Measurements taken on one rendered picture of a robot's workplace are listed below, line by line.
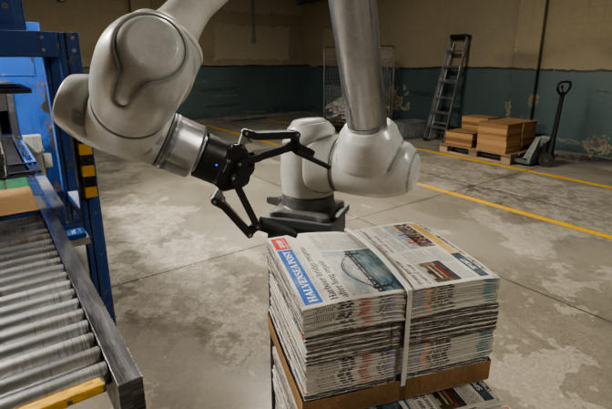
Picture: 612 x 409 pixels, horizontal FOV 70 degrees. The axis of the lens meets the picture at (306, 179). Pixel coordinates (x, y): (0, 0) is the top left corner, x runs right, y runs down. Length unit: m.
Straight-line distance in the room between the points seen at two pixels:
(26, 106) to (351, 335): 4.02
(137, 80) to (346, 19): 0.57
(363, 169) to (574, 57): 6.62
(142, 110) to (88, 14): 9.33
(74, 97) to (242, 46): 10.32
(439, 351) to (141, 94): 0.67
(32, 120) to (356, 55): 3.81
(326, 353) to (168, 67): 0.51
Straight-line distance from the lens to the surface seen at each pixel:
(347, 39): 0.98
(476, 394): 0.96
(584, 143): 7.55
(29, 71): 4.49
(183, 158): 0.68
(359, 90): 1.02
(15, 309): 1.43
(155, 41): 0.50
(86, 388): 1.03
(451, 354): 0.91
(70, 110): 0.68
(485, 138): 6.98
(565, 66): 7.63
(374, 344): 0.80
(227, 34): 10.78
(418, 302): 0.80
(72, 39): 2.20
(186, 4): 0.62
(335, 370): 0.80
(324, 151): 1.16
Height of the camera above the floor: 1.43
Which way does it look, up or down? 15 degrees down
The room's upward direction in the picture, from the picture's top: straight up
